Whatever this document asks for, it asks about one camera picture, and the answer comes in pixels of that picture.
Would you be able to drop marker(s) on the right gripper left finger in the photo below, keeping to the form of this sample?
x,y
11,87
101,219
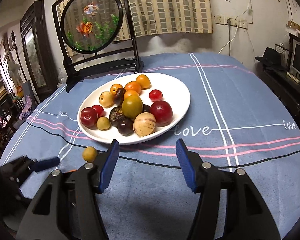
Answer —
x,y
65,206

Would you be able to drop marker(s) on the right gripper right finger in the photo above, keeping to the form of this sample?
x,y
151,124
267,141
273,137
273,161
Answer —
x,y
232,195

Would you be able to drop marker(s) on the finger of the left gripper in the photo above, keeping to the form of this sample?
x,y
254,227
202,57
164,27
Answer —
x,y
38,166

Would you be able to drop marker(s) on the small red cherry tomato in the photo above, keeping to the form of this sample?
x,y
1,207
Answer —
x,y
99,110

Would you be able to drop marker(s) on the dark brown passion fruit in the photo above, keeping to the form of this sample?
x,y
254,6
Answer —
x,y
116,116

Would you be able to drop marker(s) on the small dark purple plum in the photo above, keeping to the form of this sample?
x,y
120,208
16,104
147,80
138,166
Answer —
x,y
125,127

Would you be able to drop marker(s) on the orange kumquat fruit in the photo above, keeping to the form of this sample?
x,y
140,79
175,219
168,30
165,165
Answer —
x,y
114,88

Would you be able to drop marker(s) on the yellow green round fruit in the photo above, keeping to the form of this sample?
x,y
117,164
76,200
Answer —
x,y
132,106

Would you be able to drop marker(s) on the beige striped pepino melon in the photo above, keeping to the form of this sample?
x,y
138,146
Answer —
x,y
144,124

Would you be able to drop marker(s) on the large orange tangerine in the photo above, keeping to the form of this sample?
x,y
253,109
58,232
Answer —
x,y
129,93

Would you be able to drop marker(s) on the large red plum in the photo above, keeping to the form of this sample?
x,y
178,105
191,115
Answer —
x,y
162,112

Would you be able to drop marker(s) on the dark red plum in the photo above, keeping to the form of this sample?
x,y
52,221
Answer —
x,y
119,96

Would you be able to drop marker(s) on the small yellow loquat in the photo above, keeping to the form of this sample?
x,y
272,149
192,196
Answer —
x,y
106,99

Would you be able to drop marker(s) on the white round plate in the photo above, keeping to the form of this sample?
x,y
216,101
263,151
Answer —
x,y
174,91

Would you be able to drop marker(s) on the orange cherry tomato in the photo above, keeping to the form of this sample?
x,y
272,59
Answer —
x,y
143,81

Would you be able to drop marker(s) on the dark framed mirror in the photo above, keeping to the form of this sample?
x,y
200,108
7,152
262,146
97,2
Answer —
x,y
37,51

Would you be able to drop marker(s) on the round goldfish screen on stand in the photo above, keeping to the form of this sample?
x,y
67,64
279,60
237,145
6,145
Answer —
x,y
84,29

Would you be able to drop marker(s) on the black hat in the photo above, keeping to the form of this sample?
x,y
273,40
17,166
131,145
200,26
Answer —
x,y
270,58

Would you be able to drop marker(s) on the checked beige curtain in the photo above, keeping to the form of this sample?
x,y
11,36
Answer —
x,y
155,17

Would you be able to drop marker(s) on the white power strip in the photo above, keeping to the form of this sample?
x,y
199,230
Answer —
x,y
234,22

